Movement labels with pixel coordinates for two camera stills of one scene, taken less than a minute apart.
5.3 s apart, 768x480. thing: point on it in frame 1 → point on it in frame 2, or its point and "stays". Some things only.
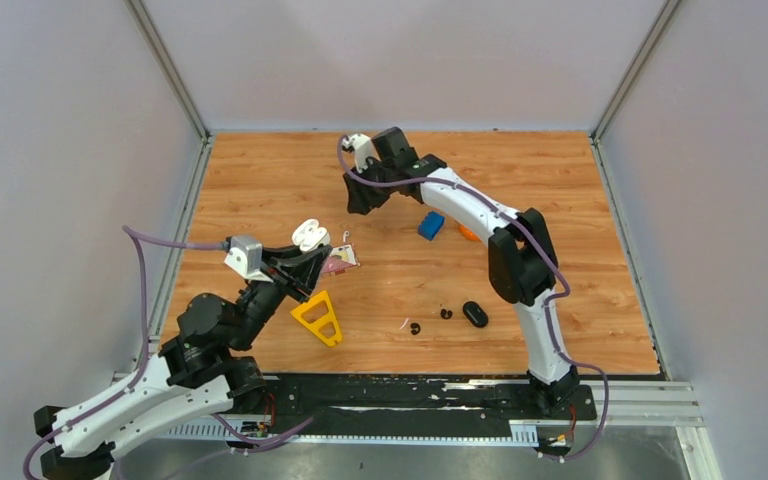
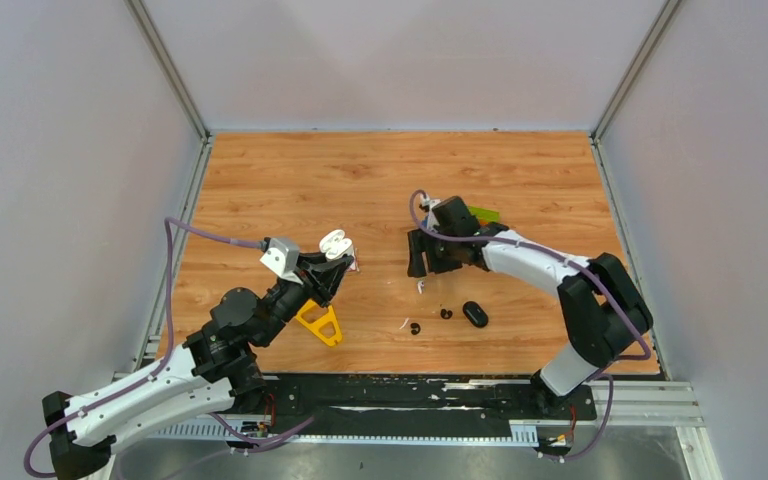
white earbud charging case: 309,235 → 335,244
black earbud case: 475,314 stays
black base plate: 414,406 stays
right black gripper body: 370,195 → 443,255
